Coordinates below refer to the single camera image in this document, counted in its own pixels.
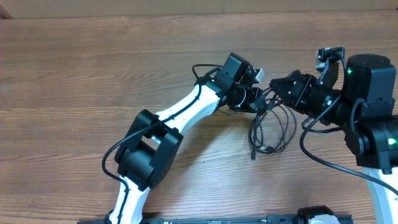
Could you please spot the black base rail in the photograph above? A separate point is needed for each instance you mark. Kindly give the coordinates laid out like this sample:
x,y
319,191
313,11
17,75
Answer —
x,y
314,214

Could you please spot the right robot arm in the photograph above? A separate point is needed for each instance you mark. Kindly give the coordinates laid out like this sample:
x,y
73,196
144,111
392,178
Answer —
x,y
354,94

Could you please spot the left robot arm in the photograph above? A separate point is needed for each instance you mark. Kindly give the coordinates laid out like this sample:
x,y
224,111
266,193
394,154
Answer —
x,y
146,153

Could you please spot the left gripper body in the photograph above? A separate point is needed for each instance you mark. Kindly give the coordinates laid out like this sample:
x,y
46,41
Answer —
x,y
242,98

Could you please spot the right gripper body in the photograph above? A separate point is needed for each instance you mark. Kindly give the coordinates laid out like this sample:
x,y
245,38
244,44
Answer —
x,y
310,100

